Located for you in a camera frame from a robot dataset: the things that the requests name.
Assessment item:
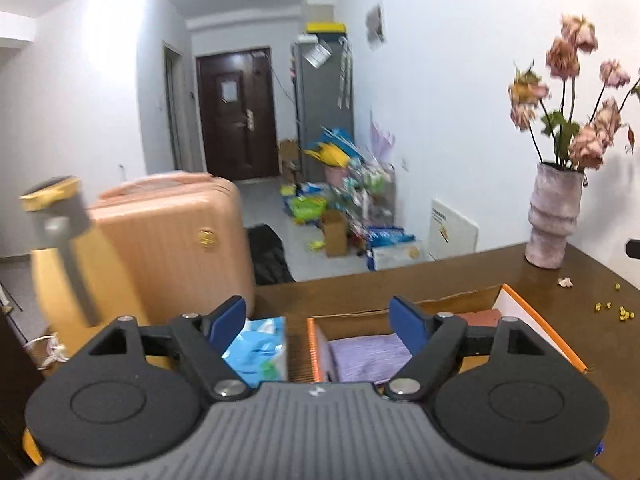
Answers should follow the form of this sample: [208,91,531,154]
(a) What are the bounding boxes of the wall picture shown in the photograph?
[365,4,386,50]

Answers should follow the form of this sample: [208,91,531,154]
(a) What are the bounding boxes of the grey side door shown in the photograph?
[163,41,184,171]

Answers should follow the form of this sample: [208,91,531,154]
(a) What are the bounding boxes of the yellow crumbs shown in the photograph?
[592,285,636,322]

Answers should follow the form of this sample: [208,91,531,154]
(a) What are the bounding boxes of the white cable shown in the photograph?
[24,332,69,372]

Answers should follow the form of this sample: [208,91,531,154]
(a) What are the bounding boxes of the yellow bag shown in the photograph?
[305,142,351,167]

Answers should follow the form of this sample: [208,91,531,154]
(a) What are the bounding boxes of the cardboard box by door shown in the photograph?
[278,139,301,184]

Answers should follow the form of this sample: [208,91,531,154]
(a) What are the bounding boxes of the dark brown entrance door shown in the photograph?
[196,47,279,181]

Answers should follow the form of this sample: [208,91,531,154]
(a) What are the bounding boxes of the hanging umbrellas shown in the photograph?
[338,36,352,109]

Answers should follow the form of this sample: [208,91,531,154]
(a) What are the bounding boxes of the pink suitcase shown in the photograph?
[87,172,257,328]

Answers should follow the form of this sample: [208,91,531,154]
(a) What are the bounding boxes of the grey refrigerator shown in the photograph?
[291,35,355,186]

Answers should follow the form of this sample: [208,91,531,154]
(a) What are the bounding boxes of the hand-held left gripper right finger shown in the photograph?
[385,296,553,403]

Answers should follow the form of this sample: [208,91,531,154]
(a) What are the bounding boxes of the white board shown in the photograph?
[429,198,480,261]

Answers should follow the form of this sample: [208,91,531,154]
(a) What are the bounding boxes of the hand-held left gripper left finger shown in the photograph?
[87,296,253,403]

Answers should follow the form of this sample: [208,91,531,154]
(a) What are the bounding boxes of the blue tissue pack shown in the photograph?
[221,316,289,389]

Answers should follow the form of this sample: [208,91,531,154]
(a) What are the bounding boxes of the dark wooden cabinet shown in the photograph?
[0,305,47,466]

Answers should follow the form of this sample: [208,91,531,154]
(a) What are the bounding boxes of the blue and white carton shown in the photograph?
[366,227,424,271]

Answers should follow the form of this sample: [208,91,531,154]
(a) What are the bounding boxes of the dried pink flowers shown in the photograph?
[508,14,640,171]

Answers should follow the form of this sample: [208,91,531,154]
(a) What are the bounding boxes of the purple towel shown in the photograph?
[327,334,414,384]

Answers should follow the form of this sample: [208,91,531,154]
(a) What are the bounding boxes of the yellow thermos jug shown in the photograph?
[19,176,151,361]

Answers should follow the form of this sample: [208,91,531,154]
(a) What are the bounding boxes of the small brown cardboard box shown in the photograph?
[321,210,349,259]

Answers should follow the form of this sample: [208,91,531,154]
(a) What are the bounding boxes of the green snack packet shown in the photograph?
[287,195,328,224]

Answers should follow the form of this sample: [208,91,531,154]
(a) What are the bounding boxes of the black floor mat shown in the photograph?
[246,224,296,285]

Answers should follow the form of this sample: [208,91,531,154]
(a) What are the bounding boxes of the orange cardboard box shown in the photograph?
[306,283,588,386]

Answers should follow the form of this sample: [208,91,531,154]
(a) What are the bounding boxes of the pale pink ribbed vase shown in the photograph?
[524,161,586,269]

